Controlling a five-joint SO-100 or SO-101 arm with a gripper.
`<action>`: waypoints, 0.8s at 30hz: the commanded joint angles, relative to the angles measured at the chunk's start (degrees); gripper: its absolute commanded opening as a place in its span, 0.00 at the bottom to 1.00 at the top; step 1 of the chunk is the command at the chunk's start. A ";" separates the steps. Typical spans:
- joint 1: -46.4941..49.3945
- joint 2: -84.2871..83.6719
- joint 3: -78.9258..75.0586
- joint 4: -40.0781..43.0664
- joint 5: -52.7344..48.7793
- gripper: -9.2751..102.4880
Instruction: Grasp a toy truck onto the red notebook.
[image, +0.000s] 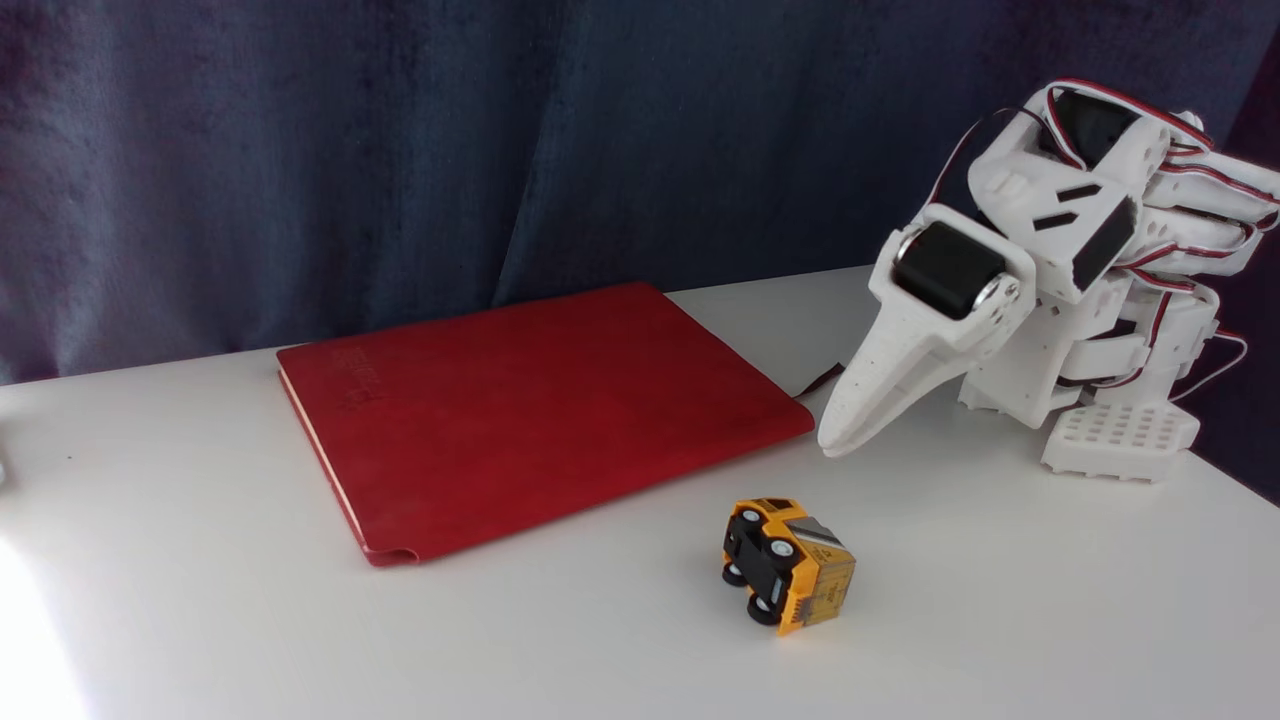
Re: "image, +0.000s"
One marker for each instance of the yellow toy truck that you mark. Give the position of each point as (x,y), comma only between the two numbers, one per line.
(800,570)

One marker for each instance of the red notebook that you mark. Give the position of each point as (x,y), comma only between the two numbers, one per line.
(530,420)

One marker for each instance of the dark red bookmark ribbon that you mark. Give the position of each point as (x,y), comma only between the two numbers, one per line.
(822,380)

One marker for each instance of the dark blue curtain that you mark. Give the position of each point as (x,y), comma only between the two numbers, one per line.
(400,150)

